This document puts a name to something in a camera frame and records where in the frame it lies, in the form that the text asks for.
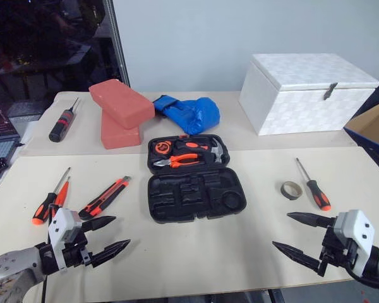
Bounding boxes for aluminium profile post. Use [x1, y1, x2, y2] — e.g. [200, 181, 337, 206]
[105, 0, 131, 88]

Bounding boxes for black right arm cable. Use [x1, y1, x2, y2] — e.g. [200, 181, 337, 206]
[343, 264, 379, 290]

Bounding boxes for orange black utility knife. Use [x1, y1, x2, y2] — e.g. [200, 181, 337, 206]
[78, 176, 132, 222]

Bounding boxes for phillips orange black screwdriver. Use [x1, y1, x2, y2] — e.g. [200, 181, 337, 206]
[295, 157, 332, 212]

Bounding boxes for red brick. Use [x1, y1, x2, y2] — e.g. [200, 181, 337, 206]
[88, 78, 156, 130]
[100, 110, 143, 150]

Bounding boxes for claw hammer black orange handle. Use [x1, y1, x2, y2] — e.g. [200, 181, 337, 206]
[175, 138, 230, 165]

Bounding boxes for grey metal box latch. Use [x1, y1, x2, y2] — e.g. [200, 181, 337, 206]
[322, 82, 339, 102]

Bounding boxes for white woven storage box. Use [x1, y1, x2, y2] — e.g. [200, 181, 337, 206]
[238, 52, 379, 138]

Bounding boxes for open laptop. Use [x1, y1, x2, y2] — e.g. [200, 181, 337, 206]
[0, 90, 21, 165]

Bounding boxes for grey tape roll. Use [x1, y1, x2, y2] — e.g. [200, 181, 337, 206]
[278, 180, 304, 201]

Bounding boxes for slim orange tester screwdriver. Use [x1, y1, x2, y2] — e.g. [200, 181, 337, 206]
[51, 175, 72, 219]

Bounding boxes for orange black tape measure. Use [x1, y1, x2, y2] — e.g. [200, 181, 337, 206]
[154, 141, 174, 156]

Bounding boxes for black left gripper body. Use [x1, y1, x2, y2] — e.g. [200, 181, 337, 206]
[61, 220, 94, 269]

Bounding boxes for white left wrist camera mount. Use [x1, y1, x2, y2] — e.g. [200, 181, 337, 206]
[47, 207, 83, 273]

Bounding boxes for cardboard box blue sides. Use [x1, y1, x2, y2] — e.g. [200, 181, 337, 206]
[344, 98, 379, 181]

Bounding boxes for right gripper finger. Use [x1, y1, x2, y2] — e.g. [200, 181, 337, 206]
[271, 241, 328, 278]
[286, 211, 335, 228]

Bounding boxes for black screwdriver red band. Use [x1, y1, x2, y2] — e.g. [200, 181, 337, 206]
[48, 97, 83, 143]

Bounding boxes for black plastic tool case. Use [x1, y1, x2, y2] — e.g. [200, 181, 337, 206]
[147, 134, 248, 225]

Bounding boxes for large orange black screwdriver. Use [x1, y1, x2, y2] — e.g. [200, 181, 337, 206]
[31, 167, 72, 225]

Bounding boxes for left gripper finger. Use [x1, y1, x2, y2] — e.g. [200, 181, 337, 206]
[80, 215, 117, 233]
[90, 239, 132, 270]

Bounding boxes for blue glove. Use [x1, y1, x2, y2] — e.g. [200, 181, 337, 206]
[152, 94, 222, 135]

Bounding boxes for orange handled pliers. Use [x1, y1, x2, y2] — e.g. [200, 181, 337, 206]
[152, 153, 202, 170]

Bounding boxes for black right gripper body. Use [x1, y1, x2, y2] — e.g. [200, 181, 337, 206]
[318, 226, 358, 270]

